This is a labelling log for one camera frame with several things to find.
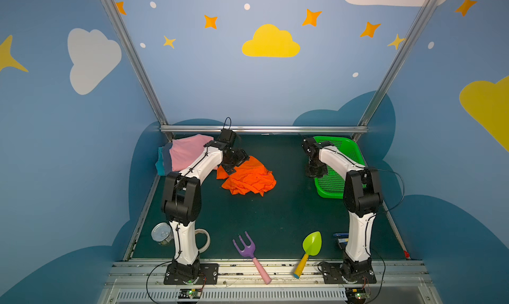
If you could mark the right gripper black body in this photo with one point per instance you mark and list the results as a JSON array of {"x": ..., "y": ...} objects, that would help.
[{"x": 314, "y": 170}]

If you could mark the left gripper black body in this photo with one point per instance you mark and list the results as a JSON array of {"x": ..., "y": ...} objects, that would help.
[{"x": 235, "y": 161}]

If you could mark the green plastic basket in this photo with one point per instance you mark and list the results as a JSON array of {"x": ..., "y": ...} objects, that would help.
[{"x": 331, "y": 186}]

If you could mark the orange t shirt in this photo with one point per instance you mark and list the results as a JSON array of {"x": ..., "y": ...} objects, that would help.
[{"x": 250, "y": 176}]

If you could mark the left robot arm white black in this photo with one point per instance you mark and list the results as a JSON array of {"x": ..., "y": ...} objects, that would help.
[{"x": 182, "y": 191}]

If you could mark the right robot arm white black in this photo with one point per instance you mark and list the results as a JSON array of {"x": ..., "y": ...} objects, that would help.
[{"x": 361, "y": 194}]

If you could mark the back horizontal aluminium bar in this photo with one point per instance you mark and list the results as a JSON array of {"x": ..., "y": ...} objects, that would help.
[{"x": 265, "y": 129}]

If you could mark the pink folded t shirt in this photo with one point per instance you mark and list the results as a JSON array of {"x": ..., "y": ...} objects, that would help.
[{"x": 185, "y": 151}]

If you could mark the grey folded t shirt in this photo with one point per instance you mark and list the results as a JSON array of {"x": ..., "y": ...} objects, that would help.
[{"x": 168, "y": 158}]

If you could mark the teal folded t shirt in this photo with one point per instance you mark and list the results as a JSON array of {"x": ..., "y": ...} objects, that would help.
[{"x": 160, "y": 162}]

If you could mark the blue stapler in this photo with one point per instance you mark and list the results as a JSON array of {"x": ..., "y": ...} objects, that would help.
[{"x": 341, "y": 239}]

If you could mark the green toy shovel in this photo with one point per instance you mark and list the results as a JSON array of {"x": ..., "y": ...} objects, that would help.
[{"x": 311, "y": 245}]

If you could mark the purple toy garden fork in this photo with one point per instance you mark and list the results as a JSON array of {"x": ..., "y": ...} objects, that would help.
[{"x": 248, "y": 251}]

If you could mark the silver tin can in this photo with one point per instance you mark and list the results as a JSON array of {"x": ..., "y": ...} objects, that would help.
[{"x": 162, "y": 234}]

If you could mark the right circuit board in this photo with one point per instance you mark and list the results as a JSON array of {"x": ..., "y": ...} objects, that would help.
[{"x": 356, "y": 296}]

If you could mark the circuit board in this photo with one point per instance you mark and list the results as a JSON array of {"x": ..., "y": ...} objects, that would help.
[
  {"x": 190, "y": 294},
  {"x": 356, "y": 296}
]

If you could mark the left circuit board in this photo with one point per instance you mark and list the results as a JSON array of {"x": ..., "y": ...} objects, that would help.
[{"x": 190, "y": 294}]

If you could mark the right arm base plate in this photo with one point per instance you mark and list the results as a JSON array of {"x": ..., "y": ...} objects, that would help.
[{"x": 344, "y": 273}]

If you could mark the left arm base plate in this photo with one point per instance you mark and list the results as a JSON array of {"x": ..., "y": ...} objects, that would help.
[{"x": 177, "y": 274}]

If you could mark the aluminium rail base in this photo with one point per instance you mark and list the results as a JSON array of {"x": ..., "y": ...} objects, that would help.
[{"x": 238, "y": 281}]

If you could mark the left aluminium frame post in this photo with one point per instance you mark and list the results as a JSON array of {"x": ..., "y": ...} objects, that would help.
[{"x": 121, "y": 30}]

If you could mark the aluminium frame post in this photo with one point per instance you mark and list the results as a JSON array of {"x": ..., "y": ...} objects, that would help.
[
  {"x": 412, "y": 36},
  {"x": 121, "y": 30}
]

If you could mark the right aluminium frame post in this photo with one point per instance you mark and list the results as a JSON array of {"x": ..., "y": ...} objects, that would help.
[{"x": 412, "y": 36}]

